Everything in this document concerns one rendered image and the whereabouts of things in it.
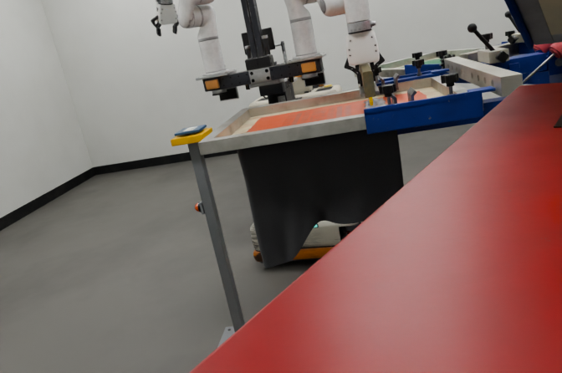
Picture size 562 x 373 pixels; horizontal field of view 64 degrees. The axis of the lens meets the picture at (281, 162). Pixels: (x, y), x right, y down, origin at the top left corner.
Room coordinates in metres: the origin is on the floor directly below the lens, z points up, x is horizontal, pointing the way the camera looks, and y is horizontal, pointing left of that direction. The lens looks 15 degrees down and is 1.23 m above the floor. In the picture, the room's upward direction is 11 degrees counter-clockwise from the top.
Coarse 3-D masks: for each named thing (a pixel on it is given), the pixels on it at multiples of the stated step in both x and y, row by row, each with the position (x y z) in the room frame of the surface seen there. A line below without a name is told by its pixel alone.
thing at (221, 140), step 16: (416, 80) 1.70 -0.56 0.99; (432, 80) 1.66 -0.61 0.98; (320, 96) 1.77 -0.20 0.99; (336, 96) 1.76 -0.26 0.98; (352, 96) 1.75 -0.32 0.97; (240, 112) 1.77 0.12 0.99; (256, 112) 1.82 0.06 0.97; (272, 112) 1.81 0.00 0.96; (224, 128) 1.46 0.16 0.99; (288, 128) 1.25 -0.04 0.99; (304, 128) 1.24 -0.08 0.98; (320, 128) 1.23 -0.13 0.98; (336, 128) 1.22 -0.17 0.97; (352, 128) 1.21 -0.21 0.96; (208, 144) 1.29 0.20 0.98; (224, 144) 1.28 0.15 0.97; (240, 144) 1.27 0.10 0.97; (256, 144) 1.27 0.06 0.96
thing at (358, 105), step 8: (400, 96) 1.61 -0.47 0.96; (416, 96) 1.54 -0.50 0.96; (424, 96) 1.51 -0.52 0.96; (344, 104) 1.69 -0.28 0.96; (352, 104) 1.65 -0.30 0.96; (360, 104) 1.62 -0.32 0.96; (296, 112) 1.72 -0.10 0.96; (264, 120) 1.67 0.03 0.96; (272, 120) 1.64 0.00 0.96; (280, 120) 1.60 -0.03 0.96
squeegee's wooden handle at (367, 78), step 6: (360, 66) 1.49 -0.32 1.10; (366, 66) 1.44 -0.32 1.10; (360, 72) 1.48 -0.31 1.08; (366, 72) 1.31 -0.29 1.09; (366, 78) 1.31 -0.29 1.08; (372, 78) 1.30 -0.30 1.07; (366, 84) 1.31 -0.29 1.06; (372, 84) 1.30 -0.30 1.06; (366, 90) 1.31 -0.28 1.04; (372, 90) 1.30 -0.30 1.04; (366, 96) 1.31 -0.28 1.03; (372, 96) 1.31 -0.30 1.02
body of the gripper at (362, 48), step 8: (360, 32) 1.45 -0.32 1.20; (368, 32) 1.46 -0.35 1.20; (352, 40) 1.47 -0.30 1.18; (360, 40) 1.47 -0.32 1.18; (368, 40) 1.46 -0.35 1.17; (376, 40) 1.47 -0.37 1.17; (352, 48) 1.48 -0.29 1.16; (360, 48) 1.47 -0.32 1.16; (368, 48) 1.46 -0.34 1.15; (376, 48) 1.46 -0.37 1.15; (352, 56) 1.48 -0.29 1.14; (360, 56) 1.47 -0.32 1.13; (368, 56) 1.47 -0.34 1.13; (376, 56) 1.46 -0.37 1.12; (352, 64) 1.48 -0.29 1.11
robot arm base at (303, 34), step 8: (296, 24) 2.02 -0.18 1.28; (304, 24) 2.02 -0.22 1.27; (312, 24) 2.05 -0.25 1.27; (296, 32) 2.03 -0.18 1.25; (304, 32) 2.01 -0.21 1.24; (312, 32) 2.03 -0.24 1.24; (296, 40) 2.03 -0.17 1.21; (304, 40) 2.01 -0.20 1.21; (312, 40) 2.03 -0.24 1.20; (296, 48) 2.04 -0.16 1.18; (304, 48) 2.02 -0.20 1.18; (312, 48) 2.02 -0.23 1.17; (296, 56) 2.05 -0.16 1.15; (304, 56) 2.00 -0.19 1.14
